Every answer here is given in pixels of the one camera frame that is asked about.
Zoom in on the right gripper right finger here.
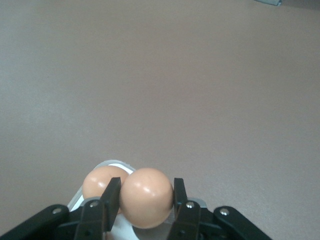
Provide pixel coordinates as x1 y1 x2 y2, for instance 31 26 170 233
166 177 204 240

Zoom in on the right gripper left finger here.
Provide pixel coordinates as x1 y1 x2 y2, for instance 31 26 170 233
74 176 123 240

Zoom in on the brown egg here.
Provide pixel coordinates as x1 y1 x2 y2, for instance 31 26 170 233
119 167 175 230
82 166 130 216

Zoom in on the grey flat object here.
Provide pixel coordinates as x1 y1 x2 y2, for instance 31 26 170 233
254 0 283 6

